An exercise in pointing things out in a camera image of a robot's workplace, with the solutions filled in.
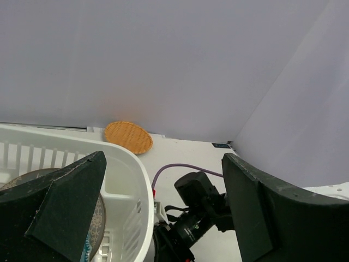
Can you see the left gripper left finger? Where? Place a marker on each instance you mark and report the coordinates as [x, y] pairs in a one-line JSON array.
[[48, 218]]

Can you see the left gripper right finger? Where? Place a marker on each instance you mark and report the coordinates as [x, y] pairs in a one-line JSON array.
[[278, 221]]

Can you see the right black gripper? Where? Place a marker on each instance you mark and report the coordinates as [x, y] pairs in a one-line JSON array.
[[173, 241]]

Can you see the grey reindeer round plate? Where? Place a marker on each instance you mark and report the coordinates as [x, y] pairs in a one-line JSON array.
[[98, 222]]

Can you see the red teal floral plate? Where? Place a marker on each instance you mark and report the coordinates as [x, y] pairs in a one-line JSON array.
[[85, 256]]

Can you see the orange woven round plate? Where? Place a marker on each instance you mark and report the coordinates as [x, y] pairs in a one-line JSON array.
[[128, 135]]

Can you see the white plastic basket bin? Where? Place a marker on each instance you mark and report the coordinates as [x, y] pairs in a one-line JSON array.
[[126, 190]]

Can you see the right blue table label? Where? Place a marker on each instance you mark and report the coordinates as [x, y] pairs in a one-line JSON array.
[[220, 145]]

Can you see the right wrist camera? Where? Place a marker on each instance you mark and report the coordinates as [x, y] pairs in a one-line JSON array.
[[159, 210]]

